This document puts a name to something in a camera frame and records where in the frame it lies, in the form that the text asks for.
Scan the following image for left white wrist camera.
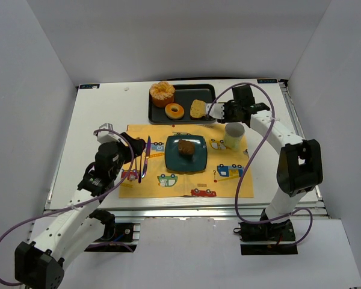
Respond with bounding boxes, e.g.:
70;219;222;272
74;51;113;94
94;123;118;144

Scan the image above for purple cable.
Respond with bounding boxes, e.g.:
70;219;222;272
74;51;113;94
205;82;313;248
0;128;137;286

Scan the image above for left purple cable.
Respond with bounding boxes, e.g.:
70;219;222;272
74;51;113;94
0;128;137;286

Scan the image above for pale green mug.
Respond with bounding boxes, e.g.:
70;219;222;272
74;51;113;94
223;123;245;151

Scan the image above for purple spoon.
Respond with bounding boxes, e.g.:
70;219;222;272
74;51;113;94
138;141;146;184

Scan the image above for glazed donut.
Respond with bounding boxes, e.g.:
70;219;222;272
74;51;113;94
165;103;185;120

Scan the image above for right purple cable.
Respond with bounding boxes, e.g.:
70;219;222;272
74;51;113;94
205;82;313;248

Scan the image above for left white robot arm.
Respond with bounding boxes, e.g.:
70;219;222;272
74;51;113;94
14;129;146;288

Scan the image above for teal square plate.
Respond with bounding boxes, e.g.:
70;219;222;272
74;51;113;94
164;134;208;173

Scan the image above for yellow vehicle print placemat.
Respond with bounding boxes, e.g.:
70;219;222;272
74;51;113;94
119;125;254;198

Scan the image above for bread slice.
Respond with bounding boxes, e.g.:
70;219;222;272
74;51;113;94
190;99;206;119

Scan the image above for metal tongs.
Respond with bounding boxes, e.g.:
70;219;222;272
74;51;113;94
204;114;213;121

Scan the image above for purple knife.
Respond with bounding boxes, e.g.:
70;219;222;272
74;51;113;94
141;136;151;178

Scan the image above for brown chocolate muffin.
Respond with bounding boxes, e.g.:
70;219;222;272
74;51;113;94
178;139;195;157

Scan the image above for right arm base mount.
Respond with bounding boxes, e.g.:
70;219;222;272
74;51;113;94
233;220;298;256

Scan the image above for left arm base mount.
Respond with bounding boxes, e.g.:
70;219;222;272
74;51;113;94
85;223;140;253

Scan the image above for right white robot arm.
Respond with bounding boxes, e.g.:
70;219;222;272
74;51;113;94
209;82;323;225

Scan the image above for orange swirl bun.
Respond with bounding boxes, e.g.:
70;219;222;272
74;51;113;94
149;81;175;108

